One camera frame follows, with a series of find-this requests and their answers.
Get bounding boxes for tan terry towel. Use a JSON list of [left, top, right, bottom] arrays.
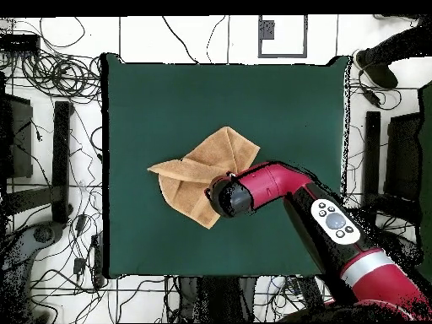
[[147, 126, 262, 230]]

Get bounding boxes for black power strip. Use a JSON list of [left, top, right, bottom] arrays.
[[89, 234, 106, 288]]

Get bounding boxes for dark green table cloth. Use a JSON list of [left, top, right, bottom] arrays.
[[100, 52, 351, 280], [417, 80, 432, 281]]

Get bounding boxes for grey square floor hatch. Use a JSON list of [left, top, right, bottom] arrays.
[[257, 14, 309, 59]]

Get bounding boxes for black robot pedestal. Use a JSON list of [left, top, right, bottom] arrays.
[[178, 275, 257, 323]]

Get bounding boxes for black table frame bar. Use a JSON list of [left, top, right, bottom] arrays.
[[3, 100, 74, 225], [364, 111, 381, 198]]

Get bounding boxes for tangle of black cables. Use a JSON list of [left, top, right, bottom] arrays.
[[19, 16, 102, 102]]

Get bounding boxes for flat black device box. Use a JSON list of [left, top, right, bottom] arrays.
[[0, 33, 41, 55]]

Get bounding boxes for person's leg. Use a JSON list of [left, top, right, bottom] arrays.
[[365, 14, 432, 67]]

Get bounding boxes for grey black office chair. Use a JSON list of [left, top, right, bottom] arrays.
[[0, 220, 65, 323]]

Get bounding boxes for person's foot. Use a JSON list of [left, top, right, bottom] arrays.
[[352, 47, 400, 90]]

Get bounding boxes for black equipment box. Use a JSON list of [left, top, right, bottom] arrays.
[[0, 94, 35, 180], [384, 112, 423, 203]]

